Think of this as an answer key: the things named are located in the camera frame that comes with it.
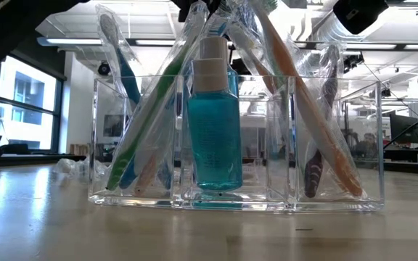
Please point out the black background monitor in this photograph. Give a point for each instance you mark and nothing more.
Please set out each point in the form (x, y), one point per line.
(405, 128)

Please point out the large window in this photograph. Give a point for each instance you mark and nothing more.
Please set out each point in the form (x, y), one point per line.
(24, 108)

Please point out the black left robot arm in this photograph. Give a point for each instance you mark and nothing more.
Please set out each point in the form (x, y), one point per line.
(13, 36)

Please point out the person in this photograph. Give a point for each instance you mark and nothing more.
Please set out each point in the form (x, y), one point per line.
(368, 145)

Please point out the clear acrylic organizer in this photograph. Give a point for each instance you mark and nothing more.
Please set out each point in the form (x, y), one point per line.
(372, 203)

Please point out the black ceiling dome camera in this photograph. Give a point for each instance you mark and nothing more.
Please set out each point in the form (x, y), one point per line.
(104, 69)

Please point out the blue toothbrush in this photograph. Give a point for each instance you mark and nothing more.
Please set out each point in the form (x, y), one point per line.
(69, 167)
(128, 177)
(129, 79)

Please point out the ceiling light strip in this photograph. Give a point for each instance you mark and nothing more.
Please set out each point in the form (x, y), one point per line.
(71, 41)
(383, 46)

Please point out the purple toothbrush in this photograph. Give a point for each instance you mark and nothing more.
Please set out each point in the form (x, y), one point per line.
(313, 177)

